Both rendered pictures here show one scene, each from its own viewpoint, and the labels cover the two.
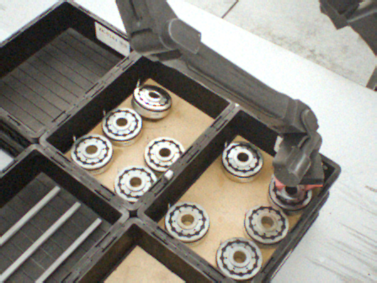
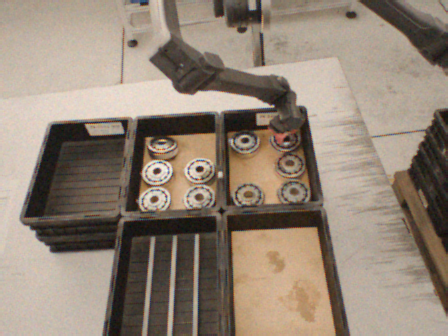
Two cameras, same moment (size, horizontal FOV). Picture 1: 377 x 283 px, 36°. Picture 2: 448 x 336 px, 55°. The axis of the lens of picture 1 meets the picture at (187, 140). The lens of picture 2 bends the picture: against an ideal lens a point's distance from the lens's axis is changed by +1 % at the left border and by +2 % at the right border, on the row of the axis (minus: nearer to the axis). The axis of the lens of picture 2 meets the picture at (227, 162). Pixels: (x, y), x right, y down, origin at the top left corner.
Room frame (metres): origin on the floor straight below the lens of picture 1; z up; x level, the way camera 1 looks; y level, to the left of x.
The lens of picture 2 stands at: (0.02, 0.40, 2.01)
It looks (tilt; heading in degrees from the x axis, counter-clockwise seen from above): 54 degrees down; 329
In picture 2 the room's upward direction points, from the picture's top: 6 degrees counter-clockwise
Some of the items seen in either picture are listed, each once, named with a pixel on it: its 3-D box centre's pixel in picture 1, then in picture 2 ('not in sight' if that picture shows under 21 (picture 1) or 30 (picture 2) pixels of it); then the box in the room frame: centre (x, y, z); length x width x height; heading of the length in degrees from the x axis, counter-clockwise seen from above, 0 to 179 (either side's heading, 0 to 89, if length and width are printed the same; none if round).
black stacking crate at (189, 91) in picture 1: (140, 136); (176, 170); (0.82, 0.12, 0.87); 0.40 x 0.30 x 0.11; 146
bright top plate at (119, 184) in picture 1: (135, 184); (199, 198); (0.69, 0.11, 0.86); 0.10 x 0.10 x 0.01
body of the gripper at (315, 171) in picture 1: (301, 161); (286, 114); (0.71, -0.26, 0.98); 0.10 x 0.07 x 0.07; 95
